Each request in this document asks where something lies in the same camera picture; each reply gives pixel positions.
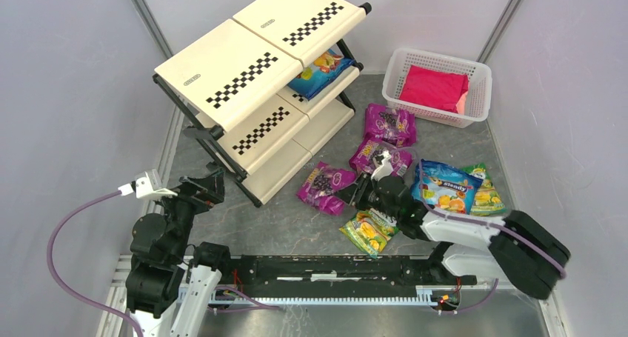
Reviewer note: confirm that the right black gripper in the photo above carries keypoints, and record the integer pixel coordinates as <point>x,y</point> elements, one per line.
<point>363,191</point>

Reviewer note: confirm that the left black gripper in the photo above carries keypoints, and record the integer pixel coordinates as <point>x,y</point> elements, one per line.
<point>204,190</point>

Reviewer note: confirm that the purple grape candy bag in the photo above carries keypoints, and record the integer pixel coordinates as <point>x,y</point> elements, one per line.
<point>364,158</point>
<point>320,187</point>
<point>394,126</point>

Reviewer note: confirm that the green Fox's candy bag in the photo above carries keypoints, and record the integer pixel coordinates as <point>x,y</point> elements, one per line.
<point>370,231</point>

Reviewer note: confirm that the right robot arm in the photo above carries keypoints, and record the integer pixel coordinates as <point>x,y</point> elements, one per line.
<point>513,247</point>

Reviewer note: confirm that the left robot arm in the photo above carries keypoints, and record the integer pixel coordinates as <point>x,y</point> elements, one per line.
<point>164,298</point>

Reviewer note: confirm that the blue Blendy candy bag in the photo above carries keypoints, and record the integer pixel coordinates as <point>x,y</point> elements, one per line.
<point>443,186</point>

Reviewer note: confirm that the cream three-tier shelf rack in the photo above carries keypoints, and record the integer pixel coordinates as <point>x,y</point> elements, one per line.
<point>232,85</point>

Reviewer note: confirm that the blue candy bag on shelf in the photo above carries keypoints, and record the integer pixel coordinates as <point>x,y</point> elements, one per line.
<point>322,72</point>

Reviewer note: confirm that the green lemon candy bag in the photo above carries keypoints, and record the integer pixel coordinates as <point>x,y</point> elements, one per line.
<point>487,201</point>

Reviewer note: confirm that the white plastic basket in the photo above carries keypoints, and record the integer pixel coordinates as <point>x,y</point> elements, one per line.
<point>478,100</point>

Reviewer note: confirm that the pink cloth in basket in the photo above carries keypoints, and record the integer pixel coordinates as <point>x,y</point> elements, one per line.
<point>437,90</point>

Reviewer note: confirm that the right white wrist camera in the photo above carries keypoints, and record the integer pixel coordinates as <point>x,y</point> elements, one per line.
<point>383,166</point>

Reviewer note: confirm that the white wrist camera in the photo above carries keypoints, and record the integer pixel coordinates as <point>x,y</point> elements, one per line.
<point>147,186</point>
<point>383,166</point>

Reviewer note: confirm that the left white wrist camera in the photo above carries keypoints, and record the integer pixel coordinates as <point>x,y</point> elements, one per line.
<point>147,186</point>

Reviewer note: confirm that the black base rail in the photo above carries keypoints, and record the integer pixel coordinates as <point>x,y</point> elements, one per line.
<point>338,276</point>

